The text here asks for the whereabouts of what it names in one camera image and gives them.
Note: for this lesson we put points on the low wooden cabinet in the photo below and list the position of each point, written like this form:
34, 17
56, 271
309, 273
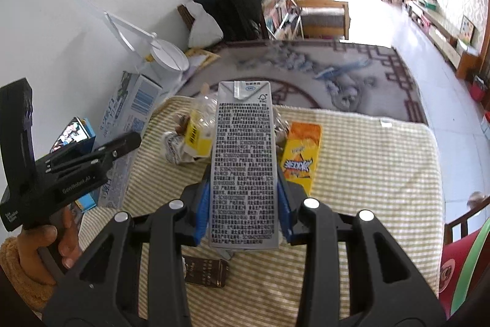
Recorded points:
440, 32

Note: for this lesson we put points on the striped beige blanket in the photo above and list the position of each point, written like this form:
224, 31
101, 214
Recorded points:
363, 177

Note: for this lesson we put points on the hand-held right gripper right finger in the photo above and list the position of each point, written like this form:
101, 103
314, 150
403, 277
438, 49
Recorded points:
285, 214

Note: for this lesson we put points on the book rack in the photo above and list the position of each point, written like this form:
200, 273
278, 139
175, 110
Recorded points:
281, 13

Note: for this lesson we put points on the dark brown packet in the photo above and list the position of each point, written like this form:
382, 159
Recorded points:
206, 271

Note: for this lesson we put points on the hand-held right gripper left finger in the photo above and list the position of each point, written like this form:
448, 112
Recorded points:
199, 214

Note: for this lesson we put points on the person's left forearm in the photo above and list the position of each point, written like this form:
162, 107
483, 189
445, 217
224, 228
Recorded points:
19, 281

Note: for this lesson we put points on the crumpled white wrapper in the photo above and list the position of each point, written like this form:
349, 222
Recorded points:
174, 150

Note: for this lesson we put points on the white desk lamp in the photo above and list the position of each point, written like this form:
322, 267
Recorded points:
168, 55

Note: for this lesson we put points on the wooden bench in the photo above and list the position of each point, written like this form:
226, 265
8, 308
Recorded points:
325, 18

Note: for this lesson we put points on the person's left hand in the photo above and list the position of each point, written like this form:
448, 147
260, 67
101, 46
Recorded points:
71, 239

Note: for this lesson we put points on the white cardboard box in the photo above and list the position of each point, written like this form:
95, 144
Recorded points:
126, 112

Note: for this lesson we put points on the red cushioned chair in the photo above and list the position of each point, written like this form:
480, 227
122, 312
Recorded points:
463, 265

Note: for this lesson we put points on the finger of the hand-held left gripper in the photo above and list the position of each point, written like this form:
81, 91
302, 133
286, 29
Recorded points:
124, 144

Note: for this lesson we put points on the colourful blue toy box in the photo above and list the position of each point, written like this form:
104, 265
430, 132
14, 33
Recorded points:
72, 133

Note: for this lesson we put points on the orange snack packet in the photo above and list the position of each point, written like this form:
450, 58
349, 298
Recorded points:
302, 150

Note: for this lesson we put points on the brown paper envelope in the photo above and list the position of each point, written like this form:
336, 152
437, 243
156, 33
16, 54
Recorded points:
203, 57

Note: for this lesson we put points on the white plastic bag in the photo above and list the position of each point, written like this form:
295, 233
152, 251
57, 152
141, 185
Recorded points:
203, 28

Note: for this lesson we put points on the grey milk carton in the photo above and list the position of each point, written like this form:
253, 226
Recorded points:
245, 166

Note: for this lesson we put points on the yellow-labelled clear plastic bottle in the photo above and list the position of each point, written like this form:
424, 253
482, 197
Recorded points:
197, 137

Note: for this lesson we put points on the crumpled clear plastic wrapper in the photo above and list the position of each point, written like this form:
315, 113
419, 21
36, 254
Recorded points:
282, 129

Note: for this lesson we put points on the grey patterned rug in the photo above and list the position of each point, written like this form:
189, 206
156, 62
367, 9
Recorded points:
306, 62

